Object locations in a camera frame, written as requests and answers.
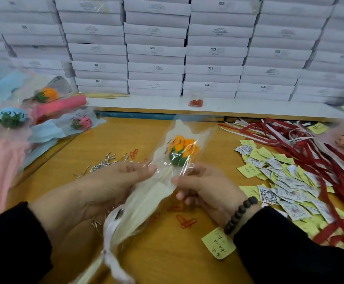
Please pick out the pile of yellow white tags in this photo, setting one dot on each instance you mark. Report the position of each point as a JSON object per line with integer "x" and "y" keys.
{"x": 278, "y": 180}

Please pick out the pile of red ribbons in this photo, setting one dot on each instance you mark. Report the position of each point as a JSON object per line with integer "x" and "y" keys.
{"x": 314, "y": 148}

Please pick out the pile of silver twist ties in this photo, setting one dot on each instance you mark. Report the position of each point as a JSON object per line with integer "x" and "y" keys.
{"x": 101, "y": 162}

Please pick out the long white board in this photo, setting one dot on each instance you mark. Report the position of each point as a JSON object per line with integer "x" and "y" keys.
{"x": 255, "y": 106}

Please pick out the orange rose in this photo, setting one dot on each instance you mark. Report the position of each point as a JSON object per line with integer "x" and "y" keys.
{"x": 181, "y": 150}

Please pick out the person's right hand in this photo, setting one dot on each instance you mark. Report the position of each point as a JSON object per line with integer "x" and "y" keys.
{"x": 210, "y": 189}

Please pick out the person's left hand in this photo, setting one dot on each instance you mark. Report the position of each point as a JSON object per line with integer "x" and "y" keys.
{"x": 98, "y": 189}

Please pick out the person's left forearm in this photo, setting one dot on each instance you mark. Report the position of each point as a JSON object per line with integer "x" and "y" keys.
{"x": 15, "y": 245}

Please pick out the wooden sticks bundle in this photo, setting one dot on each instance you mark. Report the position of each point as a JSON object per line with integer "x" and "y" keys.
{"x": 106, "y": 95}

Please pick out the wall of stacked white boxes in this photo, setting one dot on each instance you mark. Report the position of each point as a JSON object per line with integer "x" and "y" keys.
{"x": 160, "y": 44}

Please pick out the small bag of red clips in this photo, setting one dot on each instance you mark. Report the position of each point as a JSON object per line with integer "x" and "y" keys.
{"x": 196, "y": 103}

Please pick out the person's right forearm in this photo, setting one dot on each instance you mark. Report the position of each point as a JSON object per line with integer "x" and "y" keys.
{"x": 299, "y": 251}

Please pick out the single white ribbon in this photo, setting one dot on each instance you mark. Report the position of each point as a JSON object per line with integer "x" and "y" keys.
{"x": 110, "y": 239}

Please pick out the pile of flowers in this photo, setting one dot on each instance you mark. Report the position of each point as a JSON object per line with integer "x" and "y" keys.
{"x": 3, "y": 150}

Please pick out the pile of orange paper clips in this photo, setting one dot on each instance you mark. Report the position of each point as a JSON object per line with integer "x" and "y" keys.
{"x": 187, "y": 220}

